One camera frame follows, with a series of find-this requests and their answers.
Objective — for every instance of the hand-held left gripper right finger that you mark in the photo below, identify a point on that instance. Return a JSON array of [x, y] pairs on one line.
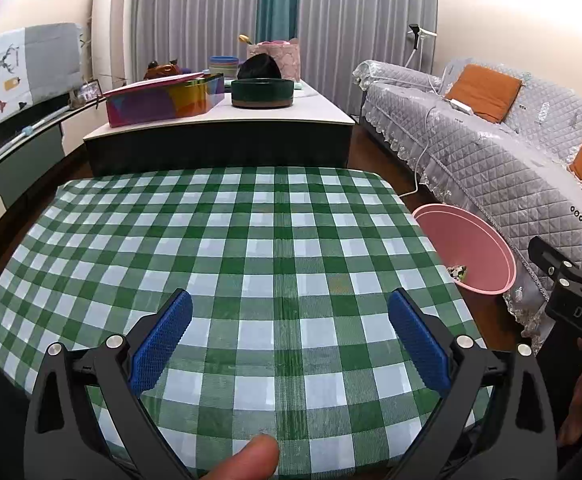
[[418, 340]]

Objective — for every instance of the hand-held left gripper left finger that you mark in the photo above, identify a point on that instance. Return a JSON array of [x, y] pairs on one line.
[[163, 340]]

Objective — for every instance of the pink plastic basin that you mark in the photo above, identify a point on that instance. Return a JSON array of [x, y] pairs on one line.
[[461, 240]]

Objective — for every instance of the person's left hand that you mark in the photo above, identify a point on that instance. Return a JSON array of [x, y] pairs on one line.
[[251, 460]]

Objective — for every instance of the grey quilted sofa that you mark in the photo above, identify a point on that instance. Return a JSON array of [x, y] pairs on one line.
[[471, 160]]

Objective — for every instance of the green checked tablecloth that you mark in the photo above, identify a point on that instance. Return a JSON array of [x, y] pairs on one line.
[[271, 240]]

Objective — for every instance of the white power strip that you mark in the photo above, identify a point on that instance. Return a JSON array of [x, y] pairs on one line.
[[462, 107]]

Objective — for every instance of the dark media cabinet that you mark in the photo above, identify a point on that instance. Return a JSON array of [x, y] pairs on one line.
[[26, 175]]

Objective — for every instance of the colourful gift box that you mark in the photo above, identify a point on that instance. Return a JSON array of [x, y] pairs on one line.
[[146, 105]]

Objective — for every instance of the white top coffee table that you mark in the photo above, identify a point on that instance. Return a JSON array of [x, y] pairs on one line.
[[281, 110]]

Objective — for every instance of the white floor lamp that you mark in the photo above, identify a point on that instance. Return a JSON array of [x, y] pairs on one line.
[[413, 32]]

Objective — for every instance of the dark green round bowl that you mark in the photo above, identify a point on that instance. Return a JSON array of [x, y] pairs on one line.
[[261, 92]]

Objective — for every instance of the brown figurine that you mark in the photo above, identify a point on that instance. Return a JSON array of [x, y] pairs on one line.
[[161, 71]]

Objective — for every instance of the stack of coloured bowls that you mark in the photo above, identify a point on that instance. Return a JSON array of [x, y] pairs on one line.
[[223, 67]]

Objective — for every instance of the mint green cloth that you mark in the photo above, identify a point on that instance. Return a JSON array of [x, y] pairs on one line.
[[299, 86]]

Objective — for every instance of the grey curtain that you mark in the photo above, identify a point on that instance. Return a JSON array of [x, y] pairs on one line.
[[196, 10], [366, 30]]

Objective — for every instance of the black hat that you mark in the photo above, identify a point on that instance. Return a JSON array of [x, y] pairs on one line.
[[260, 67]]

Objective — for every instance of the grey printed dust cover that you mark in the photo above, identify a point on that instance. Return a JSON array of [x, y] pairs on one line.
[[46, 65]]

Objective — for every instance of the pink fabric bag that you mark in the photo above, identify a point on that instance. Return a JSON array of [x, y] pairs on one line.
[[286, 57]]

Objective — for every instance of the yellow artificial flower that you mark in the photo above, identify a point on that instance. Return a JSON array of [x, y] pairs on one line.
[[244, 38]]

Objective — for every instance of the white standing air conditioner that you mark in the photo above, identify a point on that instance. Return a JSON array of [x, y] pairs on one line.
[[113, 25]]

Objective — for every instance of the teal curtain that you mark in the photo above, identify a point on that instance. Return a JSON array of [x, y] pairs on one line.
[[277, 0]]

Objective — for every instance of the small photo frame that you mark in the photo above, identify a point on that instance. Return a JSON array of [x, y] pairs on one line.
[[88, 92]]

